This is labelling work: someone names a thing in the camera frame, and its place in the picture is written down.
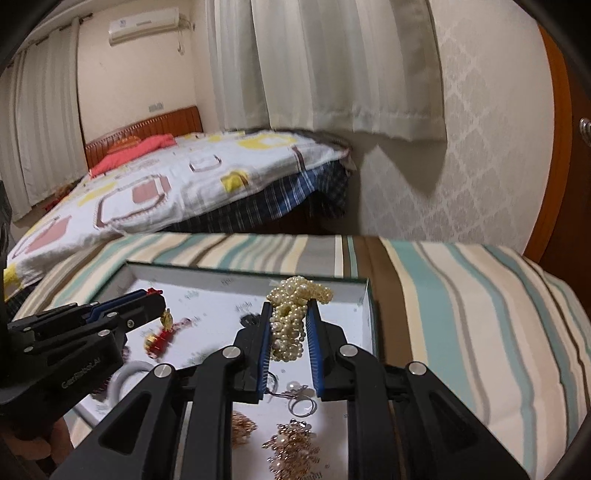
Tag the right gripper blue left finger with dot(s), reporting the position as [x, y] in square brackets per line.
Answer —
[253, 340]

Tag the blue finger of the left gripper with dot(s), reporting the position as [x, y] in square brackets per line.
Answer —
[127, 312]

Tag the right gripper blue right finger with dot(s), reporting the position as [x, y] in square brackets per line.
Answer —
[331, 380]

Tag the red knot tassel charm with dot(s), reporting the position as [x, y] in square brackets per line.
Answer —
[156, 344]

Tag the gold pearl rhinestone brooch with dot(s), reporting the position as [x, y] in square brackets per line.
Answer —
[241, 429]

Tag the white jewelry box tray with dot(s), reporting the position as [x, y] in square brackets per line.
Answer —
[215, 301]

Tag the person's left hand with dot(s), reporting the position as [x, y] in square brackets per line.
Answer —
[19, 457]

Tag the white patterned quilt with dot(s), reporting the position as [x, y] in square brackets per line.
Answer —
[200, 174]

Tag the blue plaid bed sheet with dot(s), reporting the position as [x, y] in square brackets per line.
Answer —
[296, 204]

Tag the striped bedspread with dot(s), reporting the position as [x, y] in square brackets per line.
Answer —
[509, 339]

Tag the red pillow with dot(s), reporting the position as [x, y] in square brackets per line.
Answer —
[131, 150]

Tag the white curtain left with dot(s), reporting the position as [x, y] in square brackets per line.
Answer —
[42, 146]

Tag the white curtain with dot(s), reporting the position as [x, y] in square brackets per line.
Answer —
[360, 66]
[42, 146]

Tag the wooden headboard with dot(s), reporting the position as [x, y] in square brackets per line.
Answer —
[178, 122]

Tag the brown wooden door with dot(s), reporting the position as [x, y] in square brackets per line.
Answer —
[560, 240]

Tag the white air conditioner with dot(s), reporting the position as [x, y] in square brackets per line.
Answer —
[142, 24]

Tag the white curtain centre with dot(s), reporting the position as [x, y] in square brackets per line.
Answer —
[360, 66]

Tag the silver door lock knob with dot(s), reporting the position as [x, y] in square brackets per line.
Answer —
[585, 130]

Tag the wall outlet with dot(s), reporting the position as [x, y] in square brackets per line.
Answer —
[155, 107]

